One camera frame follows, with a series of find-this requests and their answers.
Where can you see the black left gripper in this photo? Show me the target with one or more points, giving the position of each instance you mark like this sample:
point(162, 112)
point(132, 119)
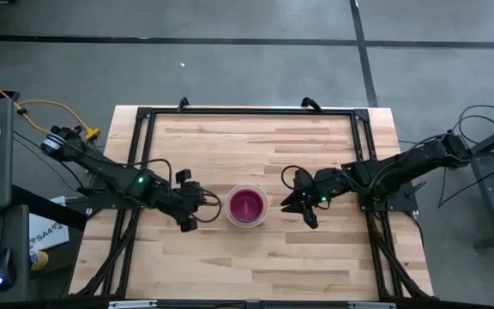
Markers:
point(184, 199)

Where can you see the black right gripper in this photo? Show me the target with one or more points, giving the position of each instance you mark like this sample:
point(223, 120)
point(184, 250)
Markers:
point(322, 184)

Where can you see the pink plastic bowl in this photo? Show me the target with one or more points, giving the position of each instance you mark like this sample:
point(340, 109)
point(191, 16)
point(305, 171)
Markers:
point(247, 206)

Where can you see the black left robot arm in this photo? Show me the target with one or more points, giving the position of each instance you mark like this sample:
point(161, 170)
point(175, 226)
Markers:
point(101, 167)

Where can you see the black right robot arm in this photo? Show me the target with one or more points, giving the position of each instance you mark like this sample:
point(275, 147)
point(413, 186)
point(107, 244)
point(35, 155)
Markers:
point(401, 169)

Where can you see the white bowl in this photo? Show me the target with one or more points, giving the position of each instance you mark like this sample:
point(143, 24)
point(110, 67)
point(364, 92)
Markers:
point(229, 216)

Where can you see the white printed box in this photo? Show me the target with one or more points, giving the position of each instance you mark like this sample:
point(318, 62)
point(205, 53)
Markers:
point(47, 227)

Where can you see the black computer mouse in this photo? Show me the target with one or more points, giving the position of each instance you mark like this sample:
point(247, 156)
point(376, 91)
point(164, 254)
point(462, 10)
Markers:
point(2, 269)

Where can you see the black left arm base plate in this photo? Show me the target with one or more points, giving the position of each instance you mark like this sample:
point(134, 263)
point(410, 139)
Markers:
point(101, 201)

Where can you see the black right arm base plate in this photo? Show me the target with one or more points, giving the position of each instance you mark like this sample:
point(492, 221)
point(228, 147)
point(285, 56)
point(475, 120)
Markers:
point(401, 199)

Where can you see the black aluminium table frame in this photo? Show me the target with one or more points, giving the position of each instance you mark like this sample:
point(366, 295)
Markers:
point(251, 112)

